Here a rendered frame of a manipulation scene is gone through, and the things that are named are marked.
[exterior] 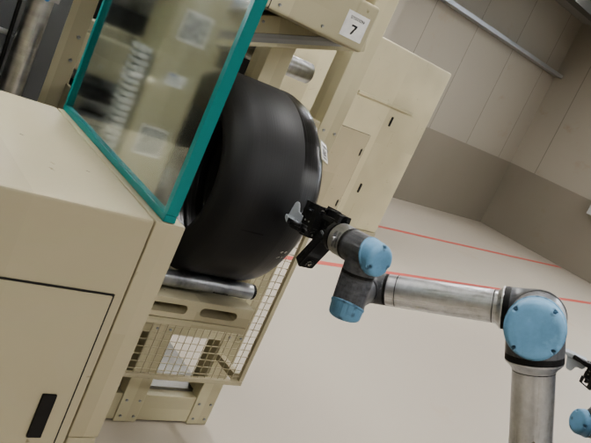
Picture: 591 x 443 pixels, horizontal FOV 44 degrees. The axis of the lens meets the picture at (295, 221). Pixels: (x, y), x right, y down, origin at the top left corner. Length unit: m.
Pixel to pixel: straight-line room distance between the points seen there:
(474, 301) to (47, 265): 0.97
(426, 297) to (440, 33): 10.23
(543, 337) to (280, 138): 0.79
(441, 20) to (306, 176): 9.96
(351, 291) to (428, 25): 10.07
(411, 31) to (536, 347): 9.94
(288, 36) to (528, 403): 1.36
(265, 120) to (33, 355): 0.94
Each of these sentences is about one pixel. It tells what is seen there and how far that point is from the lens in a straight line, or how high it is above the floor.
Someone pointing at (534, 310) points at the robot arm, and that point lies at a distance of 1.49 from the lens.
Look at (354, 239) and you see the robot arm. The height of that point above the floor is 1.25.
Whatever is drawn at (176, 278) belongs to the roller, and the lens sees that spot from 1.92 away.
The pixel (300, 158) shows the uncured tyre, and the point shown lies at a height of 1.32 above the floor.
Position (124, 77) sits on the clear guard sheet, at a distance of 1.32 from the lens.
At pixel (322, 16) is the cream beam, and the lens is 2.26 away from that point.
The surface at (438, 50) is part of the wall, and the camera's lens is 11.88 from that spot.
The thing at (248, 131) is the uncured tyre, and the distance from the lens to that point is 1.79.
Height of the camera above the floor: 1.56
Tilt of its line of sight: 12 degrees down
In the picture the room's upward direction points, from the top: 25 degrees clockwise
